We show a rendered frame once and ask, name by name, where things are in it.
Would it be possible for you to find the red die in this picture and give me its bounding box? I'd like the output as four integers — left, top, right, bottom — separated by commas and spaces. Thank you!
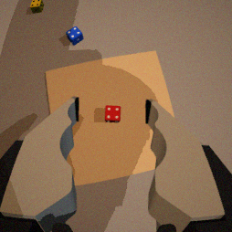
105, 105, 121, 122

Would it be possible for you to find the blue die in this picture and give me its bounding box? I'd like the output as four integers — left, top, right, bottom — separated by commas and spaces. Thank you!
66, 26, 83, 46

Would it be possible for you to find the orange flat mat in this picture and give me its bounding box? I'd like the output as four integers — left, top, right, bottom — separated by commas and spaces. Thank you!
46, 51, 174, 186

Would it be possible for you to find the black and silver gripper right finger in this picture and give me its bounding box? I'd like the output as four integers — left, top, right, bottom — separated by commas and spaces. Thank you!
145, 99, 232, 232

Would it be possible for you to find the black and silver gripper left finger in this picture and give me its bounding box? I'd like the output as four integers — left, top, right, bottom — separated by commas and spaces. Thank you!
0, 96, 79, 232

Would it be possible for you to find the yellow die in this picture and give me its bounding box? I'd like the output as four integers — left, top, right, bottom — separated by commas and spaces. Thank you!
30, 0, 44, 14

